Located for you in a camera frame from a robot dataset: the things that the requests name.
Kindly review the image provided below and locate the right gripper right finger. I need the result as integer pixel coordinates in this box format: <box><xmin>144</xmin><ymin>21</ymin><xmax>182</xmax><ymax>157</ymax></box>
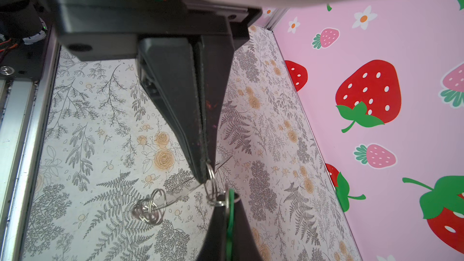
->
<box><xmin>232</xmin><ymin>201</ymin><xmax>262</xmax><ymax>261</ymax></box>

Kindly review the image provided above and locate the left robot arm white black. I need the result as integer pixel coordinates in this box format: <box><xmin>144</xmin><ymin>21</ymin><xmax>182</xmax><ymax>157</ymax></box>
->
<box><xmin>1</xmin><ymin>0</ymin><xmax>262</xmax><ymax>183</ymax></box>

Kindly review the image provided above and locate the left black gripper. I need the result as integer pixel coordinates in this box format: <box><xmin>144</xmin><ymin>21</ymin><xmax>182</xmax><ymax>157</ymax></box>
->
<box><xmin>42</xmin><ymin>0</ymin><xmax>262</xmax><ymax>184</ymax></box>

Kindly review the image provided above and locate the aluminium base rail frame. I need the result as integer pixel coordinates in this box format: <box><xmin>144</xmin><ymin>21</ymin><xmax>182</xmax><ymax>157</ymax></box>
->
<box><xmin>1</xmin><ymin>30</ymin><xmax>60</xmax><ymax>261</ymax></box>

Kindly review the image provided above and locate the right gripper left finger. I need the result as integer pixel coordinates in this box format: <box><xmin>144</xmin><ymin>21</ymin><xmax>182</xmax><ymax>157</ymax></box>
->
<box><xmin>196</xmin><ymin>206</ymin><xmax>227</xmax><ymax>261</ymax></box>

